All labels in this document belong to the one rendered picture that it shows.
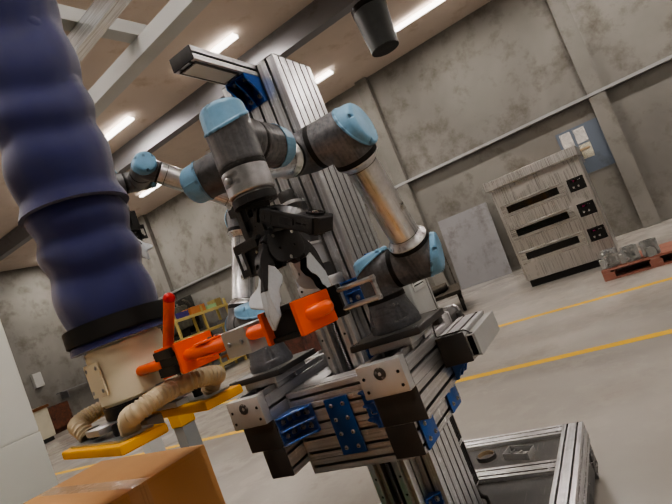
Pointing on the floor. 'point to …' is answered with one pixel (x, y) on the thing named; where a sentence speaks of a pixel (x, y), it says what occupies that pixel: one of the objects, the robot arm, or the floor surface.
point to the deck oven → (552, 217)
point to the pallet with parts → (612, 260)
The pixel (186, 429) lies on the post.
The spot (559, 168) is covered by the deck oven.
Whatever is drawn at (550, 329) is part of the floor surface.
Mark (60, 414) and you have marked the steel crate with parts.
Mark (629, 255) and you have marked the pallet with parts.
